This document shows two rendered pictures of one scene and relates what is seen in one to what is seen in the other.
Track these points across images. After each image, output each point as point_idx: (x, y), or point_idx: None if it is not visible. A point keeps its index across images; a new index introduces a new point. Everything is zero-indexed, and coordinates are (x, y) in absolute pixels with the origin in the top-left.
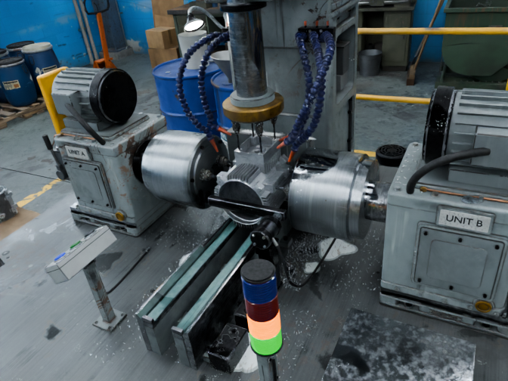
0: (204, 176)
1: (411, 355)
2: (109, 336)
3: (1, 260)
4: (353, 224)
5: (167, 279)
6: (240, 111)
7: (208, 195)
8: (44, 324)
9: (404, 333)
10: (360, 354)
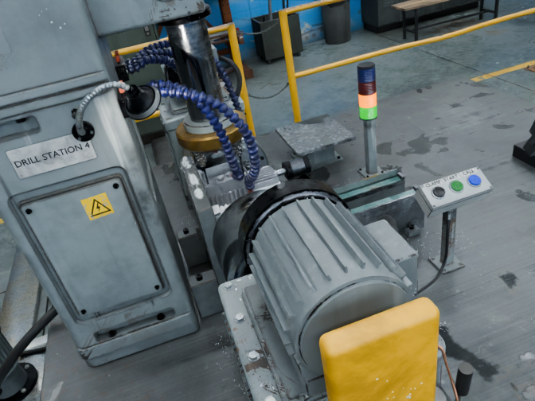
0: None
1: (302, 133)
2: None
3: (525, 144)
4: None
5: (384, 204)
6: (243, 113)
7: None
8: (519, 292)
9: (293, 138)
10: (321, 139)
